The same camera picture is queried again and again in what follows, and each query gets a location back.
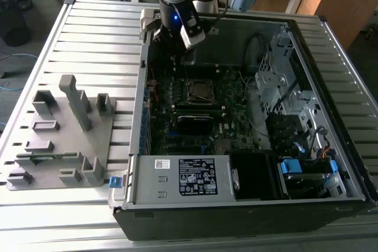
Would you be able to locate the thin metal locking lever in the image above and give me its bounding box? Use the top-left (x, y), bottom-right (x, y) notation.
top-left (190, 94), bottom-right (218, 104)
top-left (183, 62), bottom-right (191, 86)

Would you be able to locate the silver CPU plate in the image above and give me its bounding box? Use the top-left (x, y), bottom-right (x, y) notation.
top-left (193, 83), bottom-right (210, 98)

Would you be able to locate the metal socket cover frame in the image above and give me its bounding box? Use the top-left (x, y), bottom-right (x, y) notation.
top-left (186, 79), bottom-right (219, 104)

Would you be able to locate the metal CPU socket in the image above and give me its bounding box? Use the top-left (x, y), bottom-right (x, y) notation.
top-left (184, 78), bottom-right (221, 106)

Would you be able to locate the grey case release latch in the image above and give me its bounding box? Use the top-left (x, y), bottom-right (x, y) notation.
top-left (139, 8), bottom-right (162, 43)

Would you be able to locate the black graphics card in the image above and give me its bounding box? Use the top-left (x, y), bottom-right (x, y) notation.
top-left (176, 113), bottom-right (216, 135)

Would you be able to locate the silver metal drive cage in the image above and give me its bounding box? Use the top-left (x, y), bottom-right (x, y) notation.
top-left (253, 23), bottom-right (325, 158)

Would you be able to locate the green motherboard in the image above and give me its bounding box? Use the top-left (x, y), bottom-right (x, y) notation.
top-left (146, 63), bottom-right (258, 156)

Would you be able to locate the brown chipset heatsink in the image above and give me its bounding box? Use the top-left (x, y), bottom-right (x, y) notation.
top-left (214, 138), bottom-right (233, 155)

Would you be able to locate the black mesh wastebasket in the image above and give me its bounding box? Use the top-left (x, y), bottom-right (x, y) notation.
top-left (0, 0), bottom-right (34, 48)

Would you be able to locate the grey parts rack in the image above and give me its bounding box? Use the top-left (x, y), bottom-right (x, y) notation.
top-left (5, 74), bottom-right (118, 191)

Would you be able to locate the grey power supply unit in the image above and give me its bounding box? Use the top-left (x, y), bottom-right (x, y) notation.
top-left (125, 154), bottom-right (239, 205)

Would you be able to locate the green RAM stick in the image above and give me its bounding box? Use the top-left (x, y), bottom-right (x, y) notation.
top-left (31, 152), bottom-right (79, 161)

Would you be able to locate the blue disk carrier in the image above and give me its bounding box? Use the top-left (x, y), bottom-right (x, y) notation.
top-left (279, 158), bottom-right (339, 199)

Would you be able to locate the black open PC case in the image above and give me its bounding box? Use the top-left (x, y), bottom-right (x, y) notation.
top-left (107, 6), bottom-right (378, 243)

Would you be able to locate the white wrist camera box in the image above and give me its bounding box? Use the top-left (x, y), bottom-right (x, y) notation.
top-left (179, 15), bottom-right (207, 50)

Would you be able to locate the thin red wire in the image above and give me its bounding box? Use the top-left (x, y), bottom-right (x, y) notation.
top-left (148, 66), bottom-right (161, 102)

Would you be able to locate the thick black cable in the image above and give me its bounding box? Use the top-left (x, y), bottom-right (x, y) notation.
top-left (271, 80), bottom-right (299, 114)
top-left (244, 32), bottom-right (268, 71)

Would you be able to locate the blue floor cable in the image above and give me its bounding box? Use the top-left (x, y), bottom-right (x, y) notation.
top-left (0, 53), bottom-right (39, 92)

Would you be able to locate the black plastic drive bracket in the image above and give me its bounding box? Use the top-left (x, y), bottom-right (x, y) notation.
top-left (265, 112), bottom-right (305, 150)

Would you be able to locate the orange yellow wire bundle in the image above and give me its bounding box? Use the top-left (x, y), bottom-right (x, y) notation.
top-left (315, 142), bottom-right (336, 161)

